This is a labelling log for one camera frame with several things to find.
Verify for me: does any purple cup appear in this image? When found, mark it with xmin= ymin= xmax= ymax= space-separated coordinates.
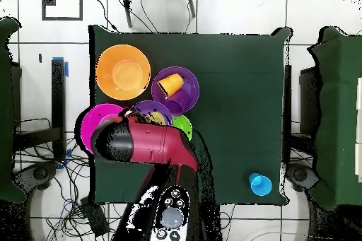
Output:
xmin=165 ymin=89 xmax=194 ymax=117

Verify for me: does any yellow cup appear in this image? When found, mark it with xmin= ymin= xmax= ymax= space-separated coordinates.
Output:
xmin=145 ymin=111 xmax=167 ymax=126

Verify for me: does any purple bowl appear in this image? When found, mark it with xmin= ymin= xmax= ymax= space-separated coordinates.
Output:
xmin=151 ymin=66 xmax=201 ymax=116
xmin=130 ymin=100 xmax=174 ymax=127

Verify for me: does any orange cup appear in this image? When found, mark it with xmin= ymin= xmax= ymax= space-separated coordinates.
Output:
xmin=156 ymin=76 xmax=177 ymax=98
xmin=168 ymin=73 xmax=185 ymax=88

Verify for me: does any green bowl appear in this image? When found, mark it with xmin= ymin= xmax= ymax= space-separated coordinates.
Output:
xmin=171 ymin=114 xmax=193 ymax=141

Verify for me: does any dark green table cloth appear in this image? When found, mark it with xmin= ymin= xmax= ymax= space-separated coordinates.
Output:
xmin=88 ymin=24 xmax=293 ymax=206

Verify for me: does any orange bowl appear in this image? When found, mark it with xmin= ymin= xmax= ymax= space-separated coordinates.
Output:
xmin=95 ymin=44 xmax=151 ymax=101

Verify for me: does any pink bowl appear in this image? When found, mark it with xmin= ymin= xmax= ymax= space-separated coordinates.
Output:
xmin=80 ymin=103 xmax=125 ymax=154

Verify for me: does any blue cup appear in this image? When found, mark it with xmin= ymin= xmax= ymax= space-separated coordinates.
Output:
xmin=248 ymin=172 xmax=273 ymax=197

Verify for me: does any blue tape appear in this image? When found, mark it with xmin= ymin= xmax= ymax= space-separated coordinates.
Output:
xmin=52 ymin=57 xmax=69 ymax=78

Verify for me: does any black power adapter box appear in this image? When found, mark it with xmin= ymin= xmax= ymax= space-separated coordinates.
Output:
xmin=79 ymin=196 xmax=110 ymax=238

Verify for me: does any green cloth covered table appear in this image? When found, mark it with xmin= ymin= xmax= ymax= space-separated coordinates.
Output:
xmin=307 ymin=25 xmax=362 ymax=211
xmin=0 ymin=16 xmax=27 ymax=205

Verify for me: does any floor cable bundle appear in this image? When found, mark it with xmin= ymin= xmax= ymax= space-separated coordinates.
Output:
xmin=13 ymin=136 xmax=128 ymax=241

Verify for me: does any black table frame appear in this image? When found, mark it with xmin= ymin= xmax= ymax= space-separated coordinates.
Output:
xmin=12 ymin=58 xmax=66 ymax=160

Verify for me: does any black square floor frame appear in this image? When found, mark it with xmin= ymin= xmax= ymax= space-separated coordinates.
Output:
xmin=41 ymin=0 xmax=83 ymax=21

